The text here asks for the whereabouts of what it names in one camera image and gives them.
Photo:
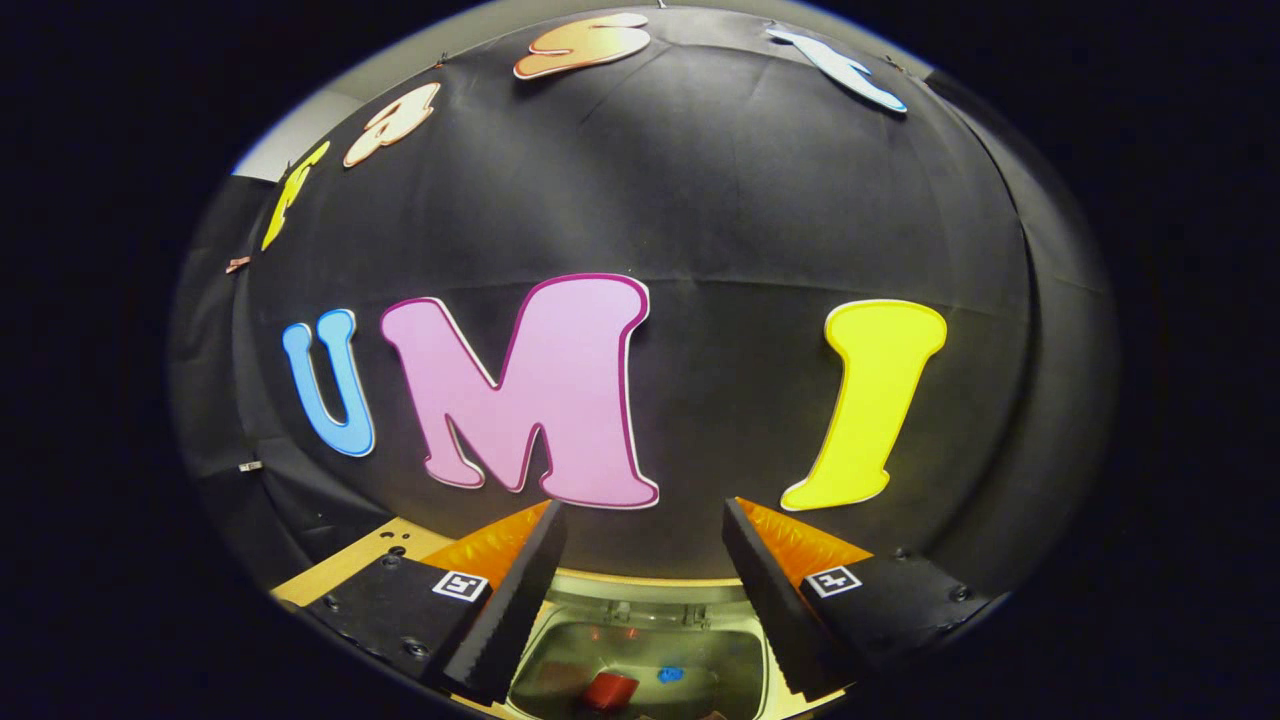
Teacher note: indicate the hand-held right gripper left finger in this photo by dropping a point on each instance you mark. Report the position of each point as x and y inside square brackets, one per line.
[525, 580]

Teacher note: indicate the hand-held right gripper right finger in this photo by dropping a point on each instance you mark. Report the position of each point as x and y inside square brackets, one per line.
[760, 590]

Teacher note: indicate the blue paper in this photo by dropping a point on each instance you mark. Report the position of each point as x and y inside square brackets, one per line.
[670, 674]

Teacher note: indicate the green desktop garbage bin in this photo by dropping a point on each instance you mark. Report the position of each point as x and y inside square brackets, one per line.
[640, 630]

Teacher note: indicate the orange pop can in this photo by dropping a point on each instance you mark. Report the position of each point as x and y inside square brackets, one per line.
[611, 692]

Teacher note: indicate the black backdrop cloth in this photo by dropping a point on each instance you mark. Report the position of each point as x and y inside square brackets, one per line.
[720, 200]

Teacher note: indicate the copper cloth clip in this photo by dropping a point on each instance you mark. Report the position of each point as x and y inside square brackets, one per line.
[238, 264]

